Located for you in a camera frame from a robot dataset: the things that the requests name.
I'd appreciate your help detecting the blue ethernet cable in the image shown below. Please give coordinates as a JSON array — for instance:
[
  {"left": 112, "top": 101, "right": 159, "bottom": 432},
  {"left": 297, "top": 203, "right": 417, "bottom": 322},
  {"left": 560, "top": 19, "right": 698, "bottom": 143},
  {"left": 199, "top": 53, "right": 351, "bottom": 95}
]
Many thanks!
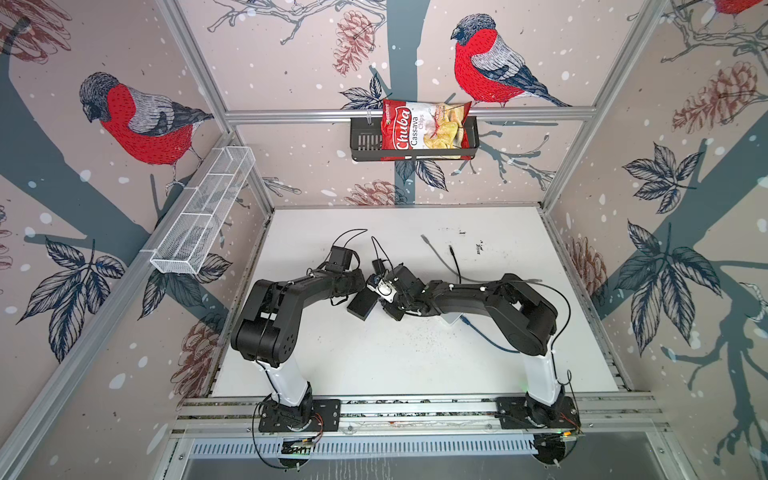
[{"left": 460, "top": 314, "right": 520, "bottom": 355}]

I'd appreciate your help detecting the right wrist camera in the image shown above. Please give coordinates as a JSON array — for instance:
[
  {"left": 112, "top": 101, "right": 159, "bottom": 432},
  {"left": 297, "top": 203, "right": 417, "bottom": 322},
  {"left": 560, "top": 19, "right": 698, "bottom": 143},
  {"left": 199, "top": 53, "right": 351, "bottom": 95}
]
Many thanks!
[{"left": 376, "top": 280, "right": 397, "bottom": 303}]

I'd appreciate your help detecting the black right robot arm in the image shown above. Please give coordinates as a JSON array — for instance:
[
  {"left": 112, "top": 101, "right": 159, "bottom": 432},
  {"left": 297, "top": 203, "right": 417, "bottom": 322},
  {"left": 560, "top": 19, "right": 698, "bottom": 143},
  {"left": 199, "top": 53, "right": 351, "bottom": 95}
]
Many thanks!
[{"left": 367, "top": 264, "right": 564, "bottom": 427}]

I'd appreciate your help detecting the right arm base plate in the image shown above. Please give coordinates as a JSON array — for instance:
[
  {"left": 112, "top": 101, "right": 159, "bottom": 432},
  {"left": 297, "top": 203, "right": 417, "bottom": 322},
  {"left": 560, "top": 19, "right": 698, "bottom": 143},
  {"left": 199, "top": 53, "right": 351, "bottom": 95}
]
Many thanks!
[{"left": 495, "top": 396, "right": 581, "bottom": 430}]

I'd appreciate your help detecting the white wire mesh shelf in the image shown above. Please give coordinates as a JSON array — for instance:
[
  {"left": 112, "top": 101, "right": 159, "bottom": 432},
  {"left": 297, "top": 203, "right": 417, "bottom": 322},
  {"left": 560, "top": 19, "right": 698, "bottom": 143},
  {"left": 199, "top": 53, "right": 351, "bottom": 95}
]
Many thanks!
[{"left": 150, "top": 146, "right": 255, "bottom": 275}]

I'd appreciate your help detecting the aluminium mounting rail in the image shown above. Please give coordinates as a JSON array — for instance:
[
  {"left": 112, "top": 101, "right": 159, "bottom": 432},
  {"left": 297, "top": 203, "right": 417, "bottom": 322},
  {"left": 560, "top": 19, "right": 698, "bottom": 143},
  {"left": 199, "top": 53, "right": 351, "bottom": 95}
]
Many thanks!
[{"left": 169, "top": 391, "right": 664, "bottom": 438}]

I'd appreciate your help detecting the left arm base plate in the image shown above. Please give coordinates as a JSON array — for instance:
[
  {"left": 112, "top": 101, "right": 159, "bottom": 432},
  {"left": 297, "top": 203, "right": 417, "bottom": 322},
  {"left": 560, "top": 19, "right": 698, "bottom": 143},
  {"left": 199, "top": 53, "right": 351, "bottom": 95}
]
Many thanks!
[{"left": 256, "top": 399, "right": 341, "bottom": 433}]

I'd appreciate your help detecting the red cassava chips bag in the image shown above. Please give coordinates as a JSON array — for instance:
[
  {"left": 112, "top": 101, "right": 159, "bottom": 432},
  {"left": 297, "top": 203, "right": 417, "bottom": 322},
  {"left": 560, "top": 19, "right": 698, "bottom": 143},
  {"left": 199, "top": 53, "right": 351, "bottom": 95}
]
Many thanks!
[{"left": 381, "top": 100, "right": 471, "bottom": 151}]

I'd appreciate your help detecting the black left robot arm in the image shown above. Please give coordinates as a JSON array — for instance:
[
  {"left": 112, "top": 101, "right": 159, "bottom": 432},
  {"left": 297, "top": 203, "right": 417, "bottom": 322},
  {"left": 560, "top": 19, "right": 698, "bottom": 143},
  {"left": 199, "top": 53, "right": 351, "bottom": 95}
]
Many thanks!
[{"left": 230, "top": 246, "right": 365, "bottom": 428}]

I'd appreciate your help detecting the black wall basket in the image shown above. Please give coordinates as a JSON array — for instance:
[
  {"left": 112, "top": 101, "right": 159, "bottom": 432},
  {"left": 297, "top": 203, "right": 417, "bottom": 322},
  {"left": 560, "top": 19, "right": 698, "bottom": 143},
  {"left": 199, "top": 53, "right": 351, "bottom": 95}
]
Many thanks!
[{"left": 350, "top": 116, "right": 480, "bottom": 162}]

